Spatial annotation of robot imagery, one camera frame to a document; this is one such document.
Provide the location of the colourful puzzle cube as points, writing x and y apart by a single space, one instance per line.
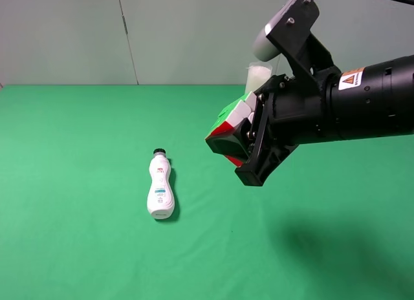
244 107

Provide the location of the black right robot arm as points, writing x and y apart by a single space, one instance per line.
372 102

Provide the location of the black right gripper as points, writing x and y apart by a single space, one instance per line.
288 114

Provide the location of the white plastic bottle black cap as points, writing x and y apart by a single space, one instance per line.
160 199

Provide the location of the tall white cylindrical candle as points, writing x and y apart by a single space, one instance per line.
258 74

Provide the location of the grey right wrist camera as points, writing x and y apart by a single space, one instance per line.
289 33

